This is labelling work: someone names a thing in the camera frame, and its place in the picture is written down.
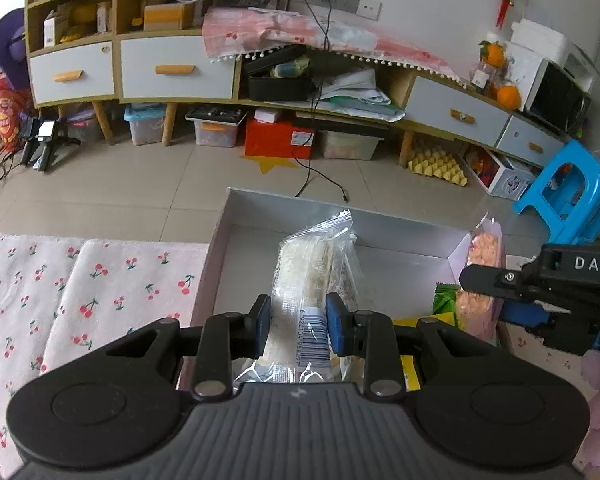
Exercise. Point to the small printed box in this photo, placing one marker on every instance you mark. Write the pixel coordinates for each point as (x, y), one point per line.
(103, 16)

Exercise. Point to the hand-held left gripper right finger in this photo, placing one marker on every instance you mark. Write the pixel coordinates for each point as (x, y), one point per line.
(336, 322)

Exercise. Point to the grey storage bin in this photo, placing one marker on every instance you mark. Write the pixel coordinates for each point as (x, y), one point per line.
(85, 127)

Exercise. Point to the blue lidded storage bin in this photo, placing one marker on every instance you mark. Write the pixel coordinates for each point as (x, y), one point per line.
(145, 125)

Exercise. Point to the white microwave oven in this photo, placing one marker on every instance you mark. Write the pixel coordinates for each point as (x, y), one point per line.
(560, 97)

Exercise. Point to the black camera device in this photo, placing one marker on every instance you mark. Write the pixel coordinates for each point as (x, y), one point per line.
(47, 135)
(27, 135)

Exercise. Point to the yellow egg tray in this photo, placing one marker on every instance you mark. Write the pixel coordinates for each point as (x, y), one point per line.
(437, 165)

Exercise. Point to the clear bin black tray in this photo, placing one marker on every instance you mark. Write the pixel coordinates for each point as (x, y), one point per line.
(215, 130)

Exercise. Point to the small white box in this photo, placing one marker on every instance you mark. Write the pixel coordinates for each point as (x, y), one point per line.
(269, 115)

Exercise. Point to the folded white plastic bags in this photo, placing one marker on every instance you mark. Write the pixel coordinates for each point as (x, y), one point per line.
(360, 95)

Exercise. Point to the orange fruit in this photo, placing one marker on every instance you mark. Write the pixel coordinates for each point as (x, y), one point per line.
(495, 55)
(508, 96)

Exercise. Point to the pink tasselled cabinet cloth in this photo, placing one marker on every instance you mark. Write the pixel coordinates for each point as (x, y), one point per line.
(290, 30)

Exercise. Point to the translucent storage bin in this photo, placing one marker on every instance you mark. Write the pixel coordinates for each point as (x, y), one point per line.
(347, 145)

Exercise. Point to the pink cracker packet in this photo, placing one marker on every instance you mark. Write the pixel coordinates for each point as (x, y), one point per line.
(482, 250)

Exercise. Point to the purple fabric object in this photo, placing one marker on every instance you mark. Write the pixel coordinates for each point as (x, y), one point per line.
(5, 45)

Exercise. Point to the yellow snack bag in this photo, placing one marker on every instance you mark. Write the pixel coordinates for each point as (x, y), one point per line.
(411, 375)

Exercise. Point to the white foam box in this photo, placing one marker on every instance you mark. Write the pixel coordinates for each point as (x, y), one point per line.
(540, 40)

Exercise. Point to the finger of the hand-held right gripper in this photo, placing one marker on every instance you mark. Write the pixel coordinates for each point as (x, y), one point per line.
(525, 315)
(490, 282)

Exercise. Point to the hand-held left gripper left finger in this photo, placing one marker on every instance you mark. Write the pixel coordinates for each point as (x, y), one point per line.
(263, 322)

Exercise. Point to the pink cardboard box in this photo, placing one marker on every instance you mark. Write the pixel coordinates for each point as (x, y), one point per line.
(405, 270)

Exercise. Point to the white wall socket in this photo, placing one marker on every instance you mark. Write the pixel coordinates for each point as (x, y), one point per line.
(368, 8)

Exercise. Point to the cherry print floor cloth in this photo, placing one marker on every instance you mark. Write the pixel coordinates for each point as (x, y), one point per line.
(105, 300)

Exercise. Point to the clear plastic container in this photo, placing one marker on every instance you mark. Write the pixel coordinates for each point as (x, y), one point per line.
(482, 79)

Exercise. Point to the white shelf box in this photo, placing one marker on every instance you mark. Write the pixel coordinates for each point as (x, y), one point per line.
(51, 30)

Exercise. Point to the white printed carton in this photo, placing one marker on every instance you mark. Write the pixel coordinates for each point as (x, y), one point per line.
(510, 180)

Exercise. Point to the blue plastic stool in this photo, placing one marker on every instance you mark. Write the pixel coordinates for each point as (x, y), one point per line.
(575, 175)

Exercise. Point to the clear wafer packet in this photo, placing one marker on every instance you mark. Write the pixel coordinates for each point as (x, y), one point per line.
(305, 270)

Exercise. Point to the yellow star floor sticker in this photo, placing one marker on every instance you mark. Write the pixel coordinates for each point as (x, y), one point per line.
(270, 162)

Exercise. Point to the black storage case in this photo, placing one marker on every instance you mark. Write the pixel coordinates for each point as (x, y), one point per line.
(280, 87)

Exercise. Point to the brown cardboard box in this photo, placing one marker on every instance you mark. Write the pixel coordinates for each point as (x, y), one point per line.
(167, 16)

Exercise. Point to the red cardboard box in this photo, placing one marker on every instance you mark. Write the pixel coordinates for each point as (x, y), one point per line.
(275, 142)

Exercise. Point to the red printed bag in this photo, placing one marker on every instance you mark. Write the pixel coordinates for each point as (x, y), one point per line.
(7, 115)

